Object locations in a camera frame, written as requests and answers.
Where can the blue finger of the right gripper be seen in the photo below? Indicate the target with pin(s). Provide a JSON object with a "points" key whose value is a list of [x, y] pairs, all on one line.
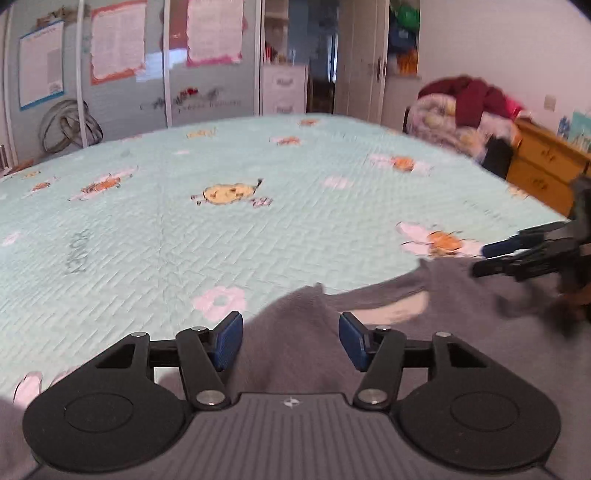
{"points": [[508, 246]]}

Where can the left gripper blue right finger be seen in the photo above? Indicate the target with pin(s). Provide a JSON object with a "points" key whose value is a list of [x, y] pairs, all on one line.
{"points": [[377, 353]]}

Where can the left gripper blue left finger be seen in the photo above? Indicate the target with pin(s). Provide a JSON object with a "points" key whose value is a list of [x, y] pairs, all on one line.
{"points": [[204, 356]]}

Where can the dark grey sweater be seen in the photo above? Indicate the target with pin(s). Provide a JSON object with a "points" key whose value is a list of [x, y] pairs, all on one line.
{"points": [[495, 385]]}

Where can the yellow wooden desk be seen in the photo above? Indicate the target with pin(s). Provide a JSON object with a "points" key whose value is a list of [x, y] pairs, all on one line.
{"points": [[544, 165]]}

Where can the teal quilted bee bedspread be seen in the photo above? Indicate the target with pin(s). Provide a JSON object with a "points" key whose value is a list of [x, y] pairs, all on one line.
{"points": [[162, 231]]}

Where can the dark red jacket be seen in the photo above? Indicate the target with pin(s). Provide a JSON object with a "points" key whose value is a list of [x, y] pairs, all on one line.
{"points": [[474, 97]]}

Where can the rolled floral quilt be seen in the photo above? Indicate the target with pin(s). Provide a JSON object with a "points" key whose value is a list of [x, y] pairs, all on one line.
{"points": [[432, 118]]}

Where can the white room door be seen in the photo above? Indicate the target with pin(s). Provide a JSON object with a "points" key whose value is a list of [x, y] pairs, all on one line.
{"points": [[362, 59]]}

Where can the white drawer cabinet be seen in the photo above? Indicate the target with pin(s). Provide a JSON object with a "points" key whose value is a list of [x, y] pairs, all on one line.
{"points": [[284, 89]]}

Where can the grey sliding door wardrobe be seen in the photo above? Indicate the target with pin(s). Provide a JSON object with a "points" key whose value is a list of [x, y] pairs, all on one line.
{"points": [[75, 74]]}

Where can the pink framed poster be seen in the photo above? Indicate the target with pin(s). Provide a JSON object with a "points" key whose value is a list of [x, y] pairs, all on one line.
{"points": [[214, 32]]}

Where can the orange framed poster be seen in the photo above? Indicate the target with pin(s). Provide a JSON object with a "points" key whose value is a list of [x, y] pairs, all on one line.
{"points": [[117, 49]]}

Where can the blue framed poster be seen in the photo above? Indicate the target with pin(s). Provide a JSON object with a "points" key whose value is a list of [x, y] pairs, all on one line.
{"points": [[40, 56]]}

